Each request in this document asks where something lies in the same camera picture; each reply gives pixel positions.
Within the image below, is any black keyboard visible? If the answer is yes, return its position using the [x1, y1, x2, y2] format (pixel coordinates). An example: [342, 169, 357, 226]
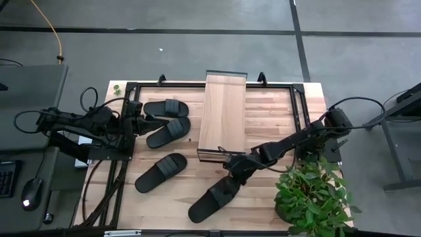
[0, 160, 22, 199]

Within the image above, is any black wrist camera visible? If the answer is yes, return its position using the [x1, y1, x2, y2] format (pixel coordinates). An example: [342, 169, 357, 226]
[126, 100, 143, 118]
[230, 154, 251, 171]

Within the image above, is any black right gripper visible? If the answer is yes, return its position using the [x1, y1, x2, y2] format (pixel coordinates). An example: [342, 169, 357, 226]
[225, 151, 263, 192]

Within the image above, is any black computer mouse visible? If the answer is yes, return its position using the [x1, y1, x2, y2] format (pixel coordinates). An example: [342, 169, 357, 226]
[21, 178, 43, 212]

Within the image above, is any black slide sandal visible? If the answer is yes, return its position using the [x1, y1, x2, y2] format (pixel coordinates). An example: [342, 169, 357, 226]
[143, 98, 190, 119]
[187, 176, 243, 224]
[146, 117, 192, 149]
[134, 153, 188, 194]

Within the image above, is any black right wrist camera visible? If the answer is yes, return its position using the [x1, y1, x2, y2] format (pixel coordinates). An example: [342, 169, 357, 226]
[230, 154, 251, 171]

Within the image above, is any grey side desk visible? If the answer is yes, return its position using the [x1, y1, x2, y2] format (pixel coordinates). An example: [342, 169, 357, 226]
[0, 146, 60, 233]

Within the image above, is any grey desk panel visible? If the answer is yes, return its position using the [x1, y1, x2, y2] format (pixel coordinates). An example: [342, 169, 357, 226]
[0, 64, 69, 151]

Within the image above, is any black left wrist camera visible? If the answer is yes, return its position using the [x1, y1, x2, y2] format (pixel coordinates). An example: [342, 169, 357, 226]
[126, 100, 143, 118]

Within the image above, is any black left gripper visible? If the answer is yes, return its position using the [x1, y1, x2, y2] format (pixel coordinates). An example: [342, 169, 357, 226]
[133, 113, 172, 137]

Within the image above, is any silver metal bracket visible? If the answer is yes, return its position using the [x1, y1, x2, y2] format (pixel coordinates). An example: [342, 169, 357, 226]
[104, 230, 142, 237]

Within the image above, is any dark metal side table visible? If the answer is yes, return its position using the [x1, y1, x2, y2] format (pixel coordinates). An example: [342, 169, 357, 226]
[363, 82, 421, 192]

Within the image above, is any black metal table frame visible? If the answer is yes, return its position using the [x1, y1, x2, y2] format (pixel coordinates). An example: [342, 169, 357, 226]
[78, 80, 312, 228]

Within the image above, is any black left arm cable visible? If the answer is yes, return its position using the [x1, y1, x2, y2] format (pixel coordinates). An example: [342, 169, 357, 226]
[12, 86, 132, 134]

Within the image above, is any potted green plant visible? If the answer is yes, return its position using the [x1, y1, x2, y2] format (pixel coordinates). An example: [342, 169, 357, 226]
[274, 155, 363, 237]

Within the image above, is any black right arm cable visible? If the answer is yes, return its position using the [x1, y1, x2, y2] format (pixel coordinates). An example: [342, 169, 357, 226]
[216, 96, 386, 174]

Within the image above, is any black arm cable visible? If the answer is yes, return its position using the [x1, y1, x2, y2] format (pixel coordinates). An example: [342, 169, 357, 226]
[12, 86, 132, 134]
[216, 96, 386, 174]

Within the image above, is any yellow cable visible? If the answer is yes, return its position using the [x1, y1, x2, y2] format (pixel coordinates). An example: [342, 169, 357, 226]
[30, 0, 64, 65]

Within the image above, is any white box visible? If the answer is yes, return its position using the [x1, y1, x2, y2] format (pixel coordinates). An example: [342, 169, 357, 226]
[74, 136, 94, 169]

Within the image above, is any wooden shelf with metal frame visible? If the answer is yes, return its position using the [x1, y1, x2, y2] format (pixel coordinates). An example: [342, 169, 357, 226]
[196, 69, 249, 163]

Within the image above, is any black loose cable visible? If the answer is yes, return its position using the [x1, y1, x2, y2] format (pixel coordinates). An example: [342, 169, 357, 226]
[82, 159, 105, 222]

